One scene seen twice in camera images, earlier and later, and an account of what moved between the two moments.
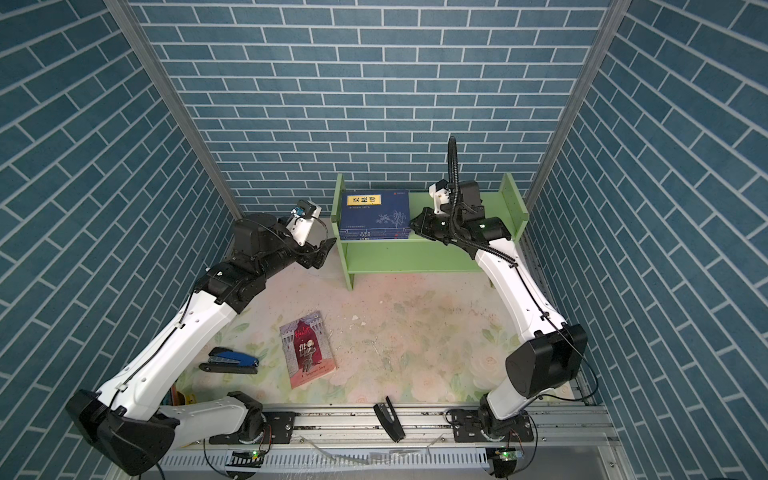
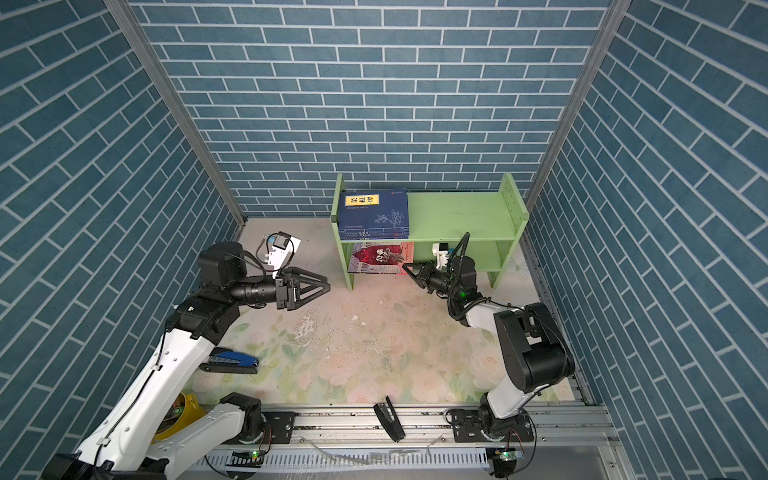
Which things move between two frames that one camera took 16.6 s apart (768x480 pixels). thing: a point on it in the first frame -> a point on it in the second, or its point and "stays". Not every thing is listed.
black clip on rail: [388, 418] stays
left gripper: [308, 259] -> [288, 288]
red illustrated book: [307, 349] -> [386, 258]
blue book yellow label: [374, 215] stays
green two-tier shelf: [420, 254] stays
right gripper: [426, 216] -> [426, 278]
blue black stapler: [224, 360] stays
